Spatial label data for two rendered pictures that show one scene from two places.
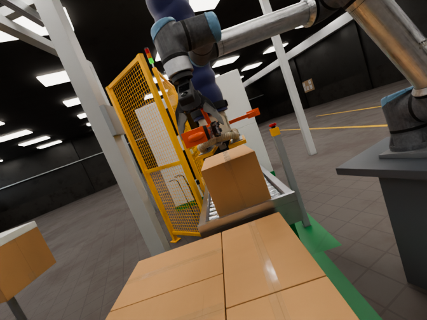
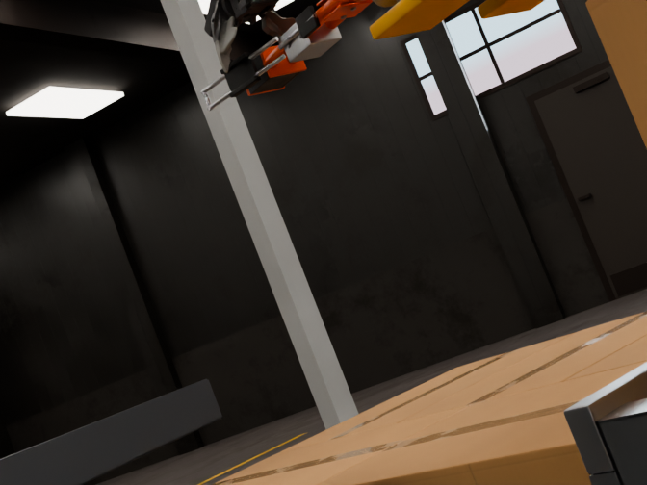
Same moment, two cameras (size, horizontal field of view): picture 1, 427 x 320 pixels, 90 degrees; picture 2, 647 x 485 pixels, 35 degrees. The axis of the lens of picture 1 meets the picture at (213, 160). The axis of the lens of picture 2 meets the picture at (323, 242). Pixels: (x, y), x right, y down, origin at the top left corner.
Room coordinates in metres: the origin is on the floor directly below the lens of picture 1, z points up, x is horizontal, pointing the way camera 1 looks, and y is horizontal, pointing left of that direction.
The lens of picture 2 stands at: (1.89, -1.16, 0.75)
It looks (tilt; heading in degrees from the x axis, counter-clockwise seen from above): 5 degrees up; 136
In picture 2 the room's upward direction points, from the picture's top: 21 degrees counter-clockwise
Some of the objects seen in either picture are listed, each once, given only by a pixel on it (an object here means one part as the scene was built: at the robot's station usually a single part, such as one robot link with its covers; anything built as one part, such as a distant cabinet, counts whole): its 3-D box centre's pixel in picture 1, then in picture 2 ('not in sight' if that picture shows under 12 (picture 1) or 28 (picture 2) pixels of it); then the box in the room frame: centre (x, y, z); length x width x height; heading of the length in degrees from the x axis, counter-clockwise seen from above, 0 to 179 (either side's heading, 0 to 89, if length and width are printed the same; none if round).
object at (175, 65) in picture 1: (178, 70); not in sight; (0.74, 0.00, 1.41); 0.10 x 0.09 x 0.05; 80
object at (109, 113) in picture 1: (113, 120); not in sight; (2.18, 0.78, 1.62); 0.20 x 0.05 x 0.30; 176
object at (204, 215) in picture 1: (210, 190); not in sight; (2.56, 0.17, 0.50); 2.31 x 0.05 x 0.19; 176
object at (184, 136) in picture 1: (196, 136); (271, 69); (0.71, 0.02, 1.19); 0.08 x 0.07 x 0.05; 170
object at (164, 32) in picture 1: (169, 43); not in sight; (0.74, -0.01, 1.50); 0.10 x 0.09 x 0.12; 97
